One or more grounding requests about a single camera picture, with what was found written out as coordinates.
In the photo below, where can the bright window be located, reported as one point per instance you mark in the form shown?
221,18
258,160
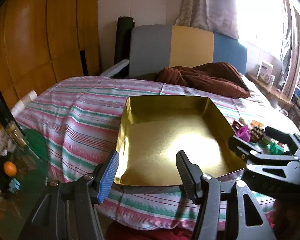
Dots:
257,12

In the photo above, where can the white bed sheet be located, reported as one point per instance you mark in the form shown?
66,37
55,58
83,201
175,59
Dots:
267,107

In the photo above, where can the orange tag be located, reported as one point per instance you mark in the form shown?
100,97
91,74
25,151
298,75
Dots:
256,123

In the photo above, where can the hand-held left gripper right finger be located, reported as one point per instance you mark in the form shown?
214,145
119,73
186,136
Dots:
187,177

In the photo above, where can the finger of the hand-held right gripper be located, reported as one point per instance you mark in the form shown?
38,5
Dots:
242,147
277,133

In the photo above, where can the wooden wardrobe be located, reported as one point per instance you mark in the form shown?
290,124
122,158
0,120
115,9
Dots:
35,42

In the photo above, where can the orange fruit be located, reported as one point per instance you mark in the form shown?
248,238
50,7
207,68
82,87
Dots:
10,168

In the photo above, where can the purple plastic toy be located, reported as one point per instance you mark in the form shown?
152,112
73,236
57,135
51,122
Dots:
243,133

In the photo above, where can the grey yellow blue headboard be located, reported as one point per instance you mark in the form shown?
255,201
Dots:
190,47

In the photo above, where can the small blue toy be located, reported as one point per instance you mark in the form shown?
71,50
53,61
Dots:
15,186

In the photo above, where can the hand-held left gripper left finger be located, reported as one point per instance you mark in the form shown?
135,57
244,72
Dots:
107,178

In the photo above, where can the sheer side curtain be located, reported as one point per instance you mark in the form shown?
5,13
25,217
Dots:
295,42

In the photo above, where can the gold metal tray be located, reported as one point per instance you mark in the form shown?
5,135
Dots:
165,135

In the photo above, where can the wooden side shelf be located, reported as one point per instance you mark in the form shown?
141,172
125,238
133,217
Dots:
272,90

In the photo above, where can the black rolled mat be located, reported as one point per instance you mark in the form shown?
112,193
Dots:
122,40

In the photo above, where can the brown pine cone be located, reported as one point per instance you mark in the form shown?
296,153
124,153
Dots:
257,133

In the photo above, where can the green plastic toy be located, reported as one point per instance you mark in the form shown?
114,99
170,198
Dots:
276,148

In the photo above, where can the green round mat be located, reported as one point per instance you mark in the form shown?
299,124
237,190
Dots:
36,142

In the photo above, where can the pale patterned curtain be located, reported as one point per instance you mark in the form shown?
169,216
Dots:
207,7

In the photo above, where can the white bed rail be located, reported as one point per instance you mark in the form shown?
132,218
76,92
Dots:
115,68

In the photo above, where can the black upright stand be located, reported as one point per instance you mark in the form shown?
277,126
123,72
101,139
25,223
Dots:
3,115

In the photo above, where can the brown blanket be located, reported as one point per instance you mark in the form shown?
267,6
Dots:
202,78

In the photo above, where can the striped bed blanket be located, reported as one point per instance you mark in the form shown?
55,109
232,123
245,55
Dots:
85,120

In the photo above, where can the white carton box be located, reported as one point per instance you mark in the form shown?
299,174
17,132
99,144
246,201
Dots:
265,69

